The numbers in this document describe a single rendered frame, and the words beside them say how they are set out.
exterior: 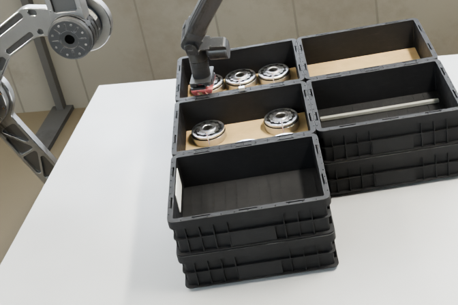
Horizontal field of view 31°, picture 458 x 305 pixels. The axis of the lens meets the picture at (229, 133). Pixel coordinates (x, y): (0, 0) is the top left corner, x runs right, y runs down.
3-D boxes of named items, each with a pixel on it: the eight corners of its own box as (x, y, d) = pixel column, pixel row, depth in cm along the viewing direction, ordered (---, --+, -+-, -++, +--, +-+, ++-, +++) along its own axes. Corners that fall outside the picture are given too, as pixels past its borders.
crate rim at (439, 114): (317, 139, 222) (316, 132, 220) (306, 86, 247) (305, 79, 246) (466, 116, 219) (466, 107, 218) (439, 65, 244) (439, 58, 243)
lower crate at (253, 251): (185, 293, 210) (175, 258, 203) (187, 221, 235) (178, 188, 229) (341, 270, 207) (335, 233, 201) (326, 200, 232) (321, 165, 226)
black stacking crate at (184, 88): (182, 134, 255) (175, 103, 249) (185, 88, 280) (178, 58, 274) (309, 113, 252) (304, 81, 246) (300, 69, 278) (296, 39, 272)
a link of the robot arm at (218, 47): (185, 21, 244) (182, 45, 240) (222, 18, 242) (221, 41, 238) (194, 45, 254) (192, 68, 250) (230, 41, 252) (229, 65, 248)
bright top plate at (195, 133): (191, 141, 242) (191, 140, 241) (191, 124, 250) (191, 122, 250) (225, 136, 241) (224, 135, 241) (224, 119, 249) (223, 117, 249)
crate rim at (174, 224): (168, 231, 199) (166, 223, 198) (172, 163, 224) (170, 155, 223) (332, 205, 196) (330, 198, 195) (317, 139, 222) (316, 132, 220)
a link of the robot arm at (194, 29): (225, -68, 211) (223, -36, 206) (247, -62, 213) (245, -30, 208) (180, 26, 247) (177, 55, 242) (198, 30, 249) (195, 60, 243)
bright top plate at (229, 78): (224, 86, 267) (224, 85, 266) (225, 72, 275) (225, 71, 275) (255, 82, 265) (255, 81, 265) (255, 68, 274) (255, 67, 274)
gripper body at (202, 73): (215, 71, 258) (210, 50, 254) (210, 87, 250) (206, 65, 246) (194, 73, 259) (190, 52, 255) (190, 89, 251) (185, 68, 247)
